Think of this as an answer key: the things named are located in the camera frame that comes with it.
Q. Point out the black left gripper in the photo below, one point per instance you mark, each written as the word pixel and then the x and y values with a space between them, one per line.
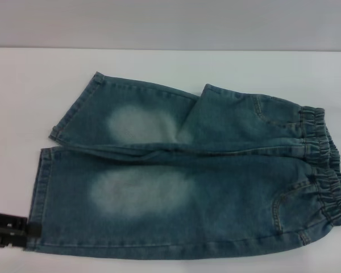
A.
pixel 8 230

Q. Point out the blue denim shorts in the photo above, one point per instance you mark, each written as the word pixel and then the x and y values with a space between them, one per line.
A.
pixel 164 204

